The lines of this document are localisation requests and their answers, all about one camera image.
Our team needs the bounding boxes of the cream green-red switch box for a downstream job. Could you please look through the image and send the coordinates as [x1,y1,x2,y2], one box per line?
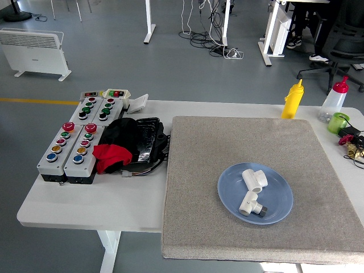
[102,88,131,109]

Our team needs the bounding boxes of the black round stand base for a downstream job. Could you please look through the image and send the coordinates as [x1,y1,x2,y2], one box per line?
[2,0,33,22]

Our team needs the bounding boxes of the black power adapter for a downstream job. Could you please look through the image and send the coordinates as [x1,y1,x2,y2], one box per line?
[337,126,362,138]

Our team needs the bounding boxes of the green translucent cup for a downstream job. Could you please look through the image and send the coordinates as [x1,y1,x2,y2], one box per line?
[326,112,350,134]

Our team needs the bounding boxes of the thin black cord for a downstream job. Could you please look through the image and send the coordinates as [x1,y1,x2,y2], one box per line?
[343,153,364,167]

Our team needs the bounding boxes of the white desk frame with panel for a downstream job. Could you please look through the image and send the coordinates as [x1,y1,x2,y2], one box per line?
[258,0,293,68]

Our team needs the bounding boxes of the black office chair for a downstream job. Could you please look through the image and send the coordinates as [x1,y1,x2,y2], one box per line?
[296,0,364,93]

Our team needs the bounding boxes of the white electric heater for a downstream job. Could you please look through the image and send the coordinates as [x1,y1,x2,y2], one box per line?
[0,27,72,82]

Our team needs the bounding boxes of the white wall switch plate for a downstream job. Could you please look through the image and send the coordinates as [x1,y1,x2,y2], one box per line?
[126,93,150,114]

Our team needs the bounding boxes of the white hanging cable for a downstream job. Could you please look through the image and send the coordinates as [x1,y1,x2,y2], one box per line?
[181,0,195,36]

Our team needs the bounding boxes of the white desk leg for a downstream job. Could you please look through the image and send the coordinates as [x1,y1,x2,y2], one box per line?
[221,0,231,48]
[143,0,156,44]

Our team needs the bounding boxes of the white charger with cord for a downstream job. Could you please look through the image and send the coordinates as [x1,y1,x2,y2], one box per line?
[223,47,245,60]

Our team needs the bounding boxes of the grey-brown mat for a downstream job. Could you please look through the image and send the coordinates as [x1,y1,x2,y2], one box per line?
[161,115,364,262]

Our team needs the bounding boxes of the black floor cable tangle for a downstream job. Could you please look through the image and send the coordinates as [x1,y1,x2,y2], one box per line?
[178,0,228,57]

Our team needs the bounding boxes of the blue plate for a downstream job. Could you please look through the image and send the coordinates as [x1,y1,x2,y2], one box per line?
[217,162,294,226]

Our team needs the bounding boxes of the black plastic tray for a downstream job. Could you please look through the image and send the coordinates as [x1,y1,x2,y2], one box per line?
[129,116,171,164]

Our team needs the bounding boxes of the small grey switch box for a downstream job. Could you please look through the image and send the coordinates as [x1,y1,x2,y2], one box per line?
[80,90,105,100]

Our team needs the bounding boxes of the four-button control box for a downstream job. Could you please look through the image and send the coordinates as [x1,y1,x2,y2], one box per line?
[69,96,105,126]
[90,97,125,127]

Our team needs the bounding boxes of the yellow squeeze bottle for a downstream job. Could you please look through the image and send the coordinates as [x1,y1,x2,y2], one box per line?
[281,78,305,119]

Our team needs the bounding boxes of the metal chair legs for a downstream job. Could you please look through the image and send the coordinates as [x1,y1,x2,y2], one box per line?
[51,0,93,23]

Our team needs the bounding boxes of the seated person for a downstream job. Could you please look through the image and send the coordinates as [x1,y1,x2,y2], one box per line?
[286,0,342,63]

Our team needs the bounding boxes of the black and red cloth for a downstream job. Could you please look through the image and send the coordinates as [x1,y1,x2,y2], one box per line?
[93,117,140,174]

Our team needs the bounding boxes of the brass valve red handle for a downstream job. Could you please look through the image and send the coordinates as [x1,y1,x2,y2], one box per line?
[338,134,364,159]

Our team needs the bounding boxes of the white table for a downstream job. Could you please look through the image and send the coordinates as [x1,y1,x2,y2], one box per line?
[16,99,364,273]

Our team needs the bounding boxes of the white connector wire harness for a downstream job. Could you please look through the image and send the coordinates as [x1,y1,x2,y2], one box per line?
[121,150,170,178]

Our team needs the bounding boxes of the five-button control box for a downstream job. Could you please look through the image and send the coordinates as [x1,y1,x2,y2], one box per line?
[63,123,106,185]
[36,121,85,183]

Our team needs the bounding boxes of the clear squeeze bottle red cap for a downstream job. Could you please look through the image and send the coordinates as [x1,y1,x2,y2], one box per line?
[318,75,350,123]

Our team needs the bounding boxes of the white pipe tee metal end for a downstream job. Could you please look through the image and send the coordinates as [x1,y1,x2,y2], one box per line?
[238,191,268,217]

